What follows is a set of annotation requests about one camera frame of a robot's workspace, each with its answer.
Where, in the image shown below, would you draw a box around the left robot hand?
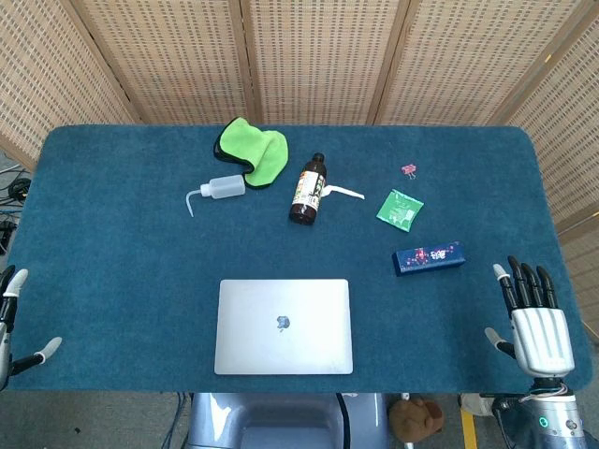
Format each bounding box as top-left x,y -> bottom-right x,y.
0,267 -> 64,392

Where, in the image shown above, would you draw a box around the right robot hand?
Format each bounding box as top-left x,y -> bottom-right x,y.
484,254 -> 576,378

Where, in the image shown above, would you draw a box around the silver laptop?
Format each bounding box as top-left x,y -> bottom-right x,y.
213,279 -> 355,376

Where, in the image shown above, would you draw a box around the white crumpled bag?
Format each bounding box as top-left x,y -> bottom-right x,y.
460,392 -> 493,416

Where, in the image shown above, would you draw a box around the black power adapter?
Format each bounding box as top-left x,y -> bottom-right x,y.
0,219 -> 18,256

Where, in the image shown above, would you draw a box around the blue printed box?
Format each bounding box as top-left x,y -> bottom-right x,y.
391,240 -> 467,277

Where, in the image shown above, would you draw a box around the brown plush toy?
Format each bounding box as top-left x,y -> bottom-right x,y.
387,396 -> 446,443

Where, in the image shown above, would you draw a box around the blue table mat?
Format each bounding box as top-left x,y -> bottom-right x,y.
0,123 -> 594,395

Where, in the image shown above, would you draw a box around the green foil packet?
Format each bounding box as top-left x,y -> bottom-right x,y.
375,188 -> 425,233

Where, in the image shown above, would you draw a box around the white plastic spoon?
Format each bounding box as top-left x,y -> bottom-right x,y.
321,183 -> 366,201

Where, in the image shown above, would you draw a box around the white plastic wash bottle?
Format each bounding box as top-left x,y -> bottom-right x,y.
184,172 -> 247,219

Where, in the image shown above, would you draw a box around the grey robot torso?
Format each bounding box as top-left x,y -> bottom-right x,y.
186,392 -> 392,449

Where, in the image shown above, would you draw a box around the brown glass bottle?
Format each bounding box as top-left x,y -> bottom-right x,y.
288,152 -> 328,226

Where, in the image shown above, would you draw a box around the green microfiber cloth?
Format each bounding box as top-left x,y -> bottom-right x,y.
213,116 -> 290,190

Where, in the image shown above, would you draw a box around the black floor cables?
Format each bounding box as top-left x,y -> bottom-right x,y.
0,166 -> 33,208

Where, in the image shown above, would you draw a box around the blue hanging cables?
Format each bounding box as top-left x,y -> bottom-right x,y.
163,392 -> 194,449

